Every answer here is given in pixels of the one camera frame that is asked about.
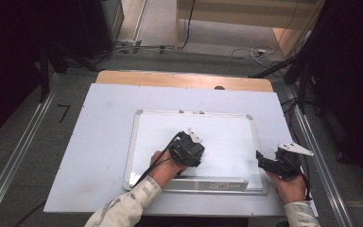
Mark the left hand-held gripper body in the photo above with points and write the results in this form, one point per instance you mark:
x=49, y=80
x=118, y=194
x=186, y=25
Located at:
x=187, y=148

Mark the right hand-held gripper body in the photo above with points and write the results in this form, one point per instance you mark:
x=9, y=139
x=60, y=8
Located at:
x=288, y=165

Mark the black whiteboard eraser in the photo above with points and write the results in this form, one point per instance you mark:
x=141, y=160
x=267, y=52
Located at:
x=193, y=163

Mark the metal-framed whiteboard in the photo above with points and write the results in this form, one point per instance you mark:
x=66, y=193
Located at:
x=227, y=135

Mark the person's right hand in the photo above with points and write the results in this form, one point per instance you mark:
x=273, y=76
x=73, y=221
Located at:
x=291, y=190

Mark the person's left hand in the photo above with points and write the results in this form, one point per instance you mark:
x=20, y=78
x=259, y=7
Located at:
x=165, y=170

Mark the wooden table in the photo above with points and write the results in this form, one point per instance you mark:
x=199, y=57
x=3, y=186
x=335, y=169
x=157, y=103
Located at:
x=170, y=78

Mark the person's dark trousers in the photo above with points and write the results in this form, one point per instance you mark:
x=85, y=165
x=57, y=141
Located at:
x=195, y=222

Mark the large white base board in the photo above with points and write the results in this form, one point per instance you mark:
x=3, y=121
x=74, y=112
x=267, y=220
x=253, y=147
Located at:
x=107, y=110

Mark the black tripod stand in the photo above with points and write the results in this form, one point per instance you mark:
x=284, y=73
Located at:
x=296, y=66

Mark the dark curtain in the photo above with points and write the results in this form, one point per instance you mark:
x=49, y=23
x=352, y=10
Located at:
x=353, y=78
x=9, y=56

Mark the grey power strip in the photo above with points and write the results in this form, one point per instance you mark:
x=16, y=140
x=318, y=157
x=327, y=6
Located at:
x=129, y=44

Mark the light wooden shelf unit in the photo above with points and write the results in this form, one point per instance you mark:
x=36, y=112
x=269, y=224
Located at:
x=233, y=12

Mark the black cabinet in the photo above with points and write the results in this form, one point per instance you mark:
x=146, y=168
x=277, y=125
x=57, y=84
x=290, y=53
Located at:
x=94, y=25

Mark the metal floor rail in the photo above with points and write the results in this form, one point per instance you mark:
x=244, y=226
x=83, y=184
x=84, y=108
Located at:
x=15, y=154
x=324, y=176

